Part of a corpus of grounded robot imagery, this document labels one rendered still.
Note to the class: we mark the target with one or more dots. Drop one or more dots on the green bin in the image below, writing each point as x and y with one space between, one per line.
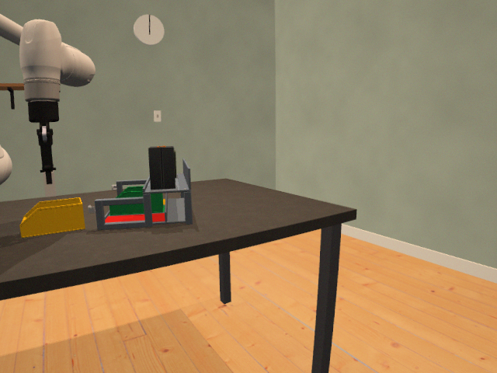
137 191

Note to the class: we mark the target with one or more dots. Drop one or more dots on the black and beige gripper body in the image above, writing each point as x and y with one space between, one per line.
43 112

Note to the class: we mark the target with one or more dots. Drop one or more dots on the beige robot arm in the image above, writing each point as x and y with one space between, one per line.
46 63

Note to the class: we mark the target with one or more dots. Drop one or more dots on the yellow bin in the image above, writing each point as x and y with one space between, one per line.
53 216

